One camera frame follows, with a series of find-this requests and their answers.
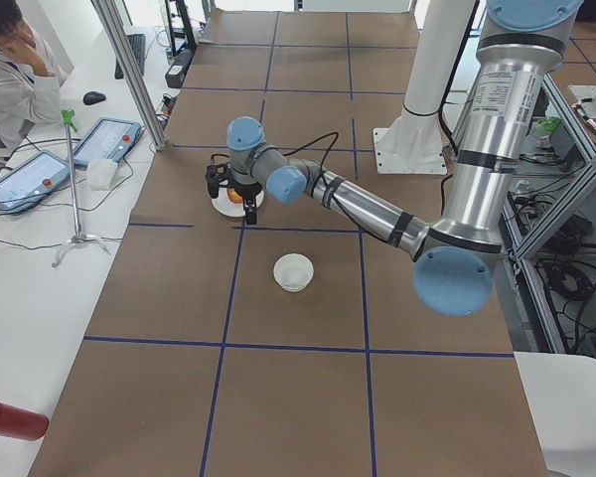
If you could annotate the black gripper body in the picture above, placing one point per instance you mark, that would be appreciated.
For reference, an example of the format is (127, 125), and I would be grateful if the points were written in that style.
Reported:
(243, 191)

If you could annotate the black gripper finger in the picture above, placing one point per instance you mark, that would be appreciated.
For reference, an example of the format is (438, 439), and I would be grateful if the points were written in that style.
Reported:
(248, 211)
(253, 213)

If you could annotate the red yellow apple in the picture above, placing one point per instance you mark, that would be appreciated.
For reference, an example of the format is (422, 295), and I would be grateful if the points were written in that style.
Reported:
(234, 196)

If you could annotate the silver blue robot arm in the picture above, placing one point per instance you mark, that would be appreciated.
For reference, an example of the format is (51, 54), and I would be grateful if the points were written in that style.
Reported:
(454, 256)

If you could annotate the white round plate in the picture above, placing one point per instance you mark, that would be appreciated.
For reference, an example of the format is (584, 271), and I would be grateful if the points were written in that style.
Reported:
(225, 207)

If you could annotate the black box on table edge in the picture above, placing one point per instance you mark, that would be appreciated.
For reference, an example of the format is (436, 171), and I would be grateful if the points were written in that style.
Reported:
(176, 73)

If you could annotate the far teach pendant tablet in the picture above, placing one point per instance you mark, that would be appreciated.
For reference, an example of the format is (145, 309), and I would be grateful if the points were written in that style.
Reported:
(109, 138)

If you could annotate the teach pendant tablet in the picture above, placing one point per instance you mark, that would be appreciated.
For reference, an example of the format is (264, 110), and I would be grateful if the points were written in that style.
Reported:
(32, 181)
(109, 138)

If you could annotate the black computer mouse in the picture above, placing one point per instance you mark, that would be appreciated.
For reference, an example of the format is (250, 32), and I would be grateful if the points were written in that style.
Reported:
(93, 97)

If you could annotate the silver stand with green clip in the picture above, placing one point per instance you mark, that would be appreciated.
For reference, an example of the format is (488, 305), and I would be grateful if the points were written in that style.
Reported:
(80, 237)

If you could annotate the near teach pendant tablet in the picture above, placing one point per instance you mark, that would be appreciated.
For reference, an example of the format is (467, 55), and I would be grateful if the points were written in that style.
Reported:
(32, 181)

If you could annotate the person in white coat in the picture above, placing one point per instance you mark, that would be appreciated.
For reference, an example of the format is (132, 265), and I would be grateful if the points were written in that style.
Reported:
(30, 78)

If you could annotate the red cylinder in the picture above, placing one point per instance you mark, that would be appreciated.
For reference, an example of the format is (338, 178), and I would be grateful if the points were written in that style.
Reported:
(19, 423)

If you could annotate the aluminium frame post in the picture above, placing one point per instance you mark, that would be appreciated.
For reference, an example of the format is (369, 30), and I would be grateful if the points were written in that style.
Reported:
(112, 24)

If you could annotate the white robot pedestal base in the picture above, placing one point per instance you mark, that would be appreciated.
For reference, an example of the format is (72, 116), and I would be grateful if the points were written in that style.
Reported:
(413, 143)

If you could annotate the aluminium frame rack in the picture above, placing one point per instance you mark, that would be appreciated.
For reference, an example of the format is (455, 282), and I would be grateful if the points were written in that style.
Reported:
(576, 186)

